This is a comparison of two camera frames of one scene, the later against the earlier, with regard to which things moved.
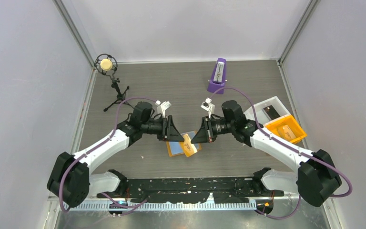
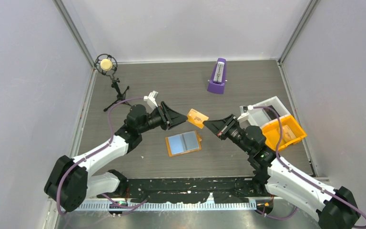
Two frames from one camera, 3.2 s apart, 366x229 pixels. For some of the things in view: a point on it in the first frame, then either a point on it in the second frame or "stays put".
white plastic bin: x=267 y=110 stays put
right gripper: x=205 y=134 to x=221 y=127
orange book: x=177 y=148 stays put
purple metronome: x=217 y=79 stays put
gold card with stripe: x=189 y=148 to x=196 y=118
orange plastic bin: x=287 y=128 stays put
